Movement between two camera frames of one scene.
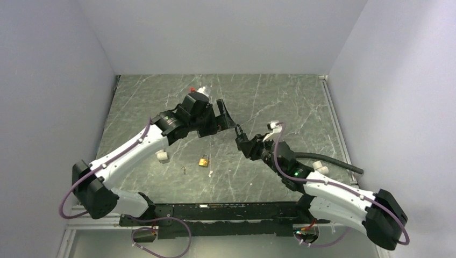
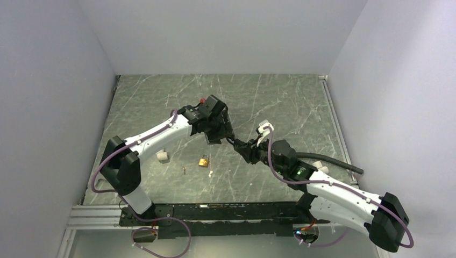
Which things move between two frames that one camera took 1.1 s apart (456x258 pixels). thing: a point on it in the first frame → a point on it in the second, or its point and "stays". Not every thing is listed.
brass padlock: (204, 162) stays
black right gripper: (256, 144) stays
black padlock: (242, 137) → (237, 143)
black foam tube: (332, 161) stays
